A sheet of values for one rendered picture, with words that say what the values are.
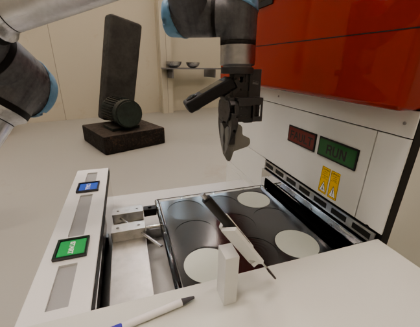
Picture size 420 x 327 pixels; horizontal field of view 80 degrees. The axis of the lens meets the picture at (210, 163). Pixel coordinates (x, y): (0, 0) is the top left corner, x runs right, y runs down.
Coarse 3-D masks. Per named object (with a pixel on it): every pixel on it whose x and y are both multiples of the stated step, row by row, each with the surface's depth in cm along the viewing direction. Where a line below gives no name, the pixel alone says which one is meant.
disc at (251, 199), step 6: (246, 192) 82; (252, 192) 82; (240, 198) 78; (246, 198) 78; (252, 198) 78; (258, 198) 78; (264, 198) 78; (246, 204) 74; (252, 204) 74; (258, 204) 74; (264, 204) 74
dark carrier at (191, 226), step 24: (240, 192) 82; (264, 192) 82; (168, 216) 68; (192, 216) 68; (240, 216) 69; (264, 216) 69; (288, 216) 69; (192, 240) 59; (216, 240) 59; (264, 240) 60; (240, 264) 52
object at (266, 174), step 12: (264, 168) 90; (264, 180) 90; (276, 180) 82; (288, 192) 76; (300, 204) 71; (312, 204) 67; (300, 216) 74; (324, 216) 63; (312, 228) 69; (336, 228) 59; (348, 228) 57; (324, 240) 64; (348, 240) 56; (360, 240) 53
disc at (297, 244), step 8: (280, 232) 62; (288, 232) 62; (296, 232) 62; (280, 240) 60; (288, 240) 60; (296, 240) 60; (304, 240) 60; (312, 240) 60; (280, 248) 57; (288, 248) 57; (296, 248) 57; (304, 248) 57; (312, 248) 57; (296, 256) 55; (304, 256) 55
